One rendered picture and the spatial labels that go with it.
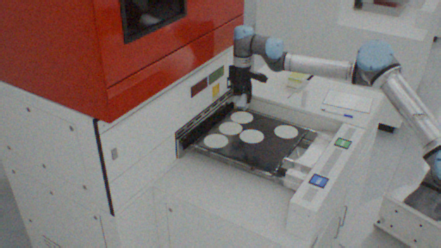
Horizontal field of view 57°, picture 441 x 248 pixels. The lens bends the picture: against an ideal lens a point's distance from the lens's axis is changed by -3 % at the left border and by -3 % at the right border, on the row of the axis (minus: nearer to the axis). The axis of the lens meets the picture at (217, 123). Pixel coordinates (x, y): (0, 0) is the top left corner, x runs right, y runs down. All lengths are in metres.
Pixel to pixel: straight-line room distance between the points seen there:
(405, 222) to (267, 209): 0.46
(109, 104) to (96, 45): 0.18
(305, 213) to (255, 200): 0.26
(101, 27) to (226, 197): 0.78
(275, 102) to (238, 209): 0.58
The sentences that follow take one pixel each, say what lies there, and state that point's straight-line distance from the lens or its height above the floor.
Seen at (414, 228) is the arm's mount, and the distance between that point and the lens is 1.49.
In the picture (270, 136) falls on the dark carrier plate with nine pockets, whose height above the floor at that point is 0.90.
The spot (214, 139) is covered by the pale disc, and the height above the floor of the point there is 0.90.
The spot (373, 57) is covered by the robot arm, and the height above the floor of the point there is 1.35.
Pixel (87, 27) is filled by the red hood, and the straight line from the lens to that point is 1.16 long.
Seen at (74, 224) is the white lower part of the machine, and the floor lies 0.64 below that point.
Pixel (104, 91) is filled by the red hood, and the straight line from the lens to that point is 1.22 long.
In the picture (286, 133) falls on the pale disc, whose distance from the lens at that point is 1.80.
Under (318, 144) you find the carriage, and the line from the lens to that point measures 1.79.
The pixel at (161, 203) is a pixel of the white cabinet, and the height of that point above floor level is 0.75.
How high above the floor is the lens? 1.89
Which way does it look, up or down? 33 degrees down
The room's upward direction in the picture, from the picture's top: straight up
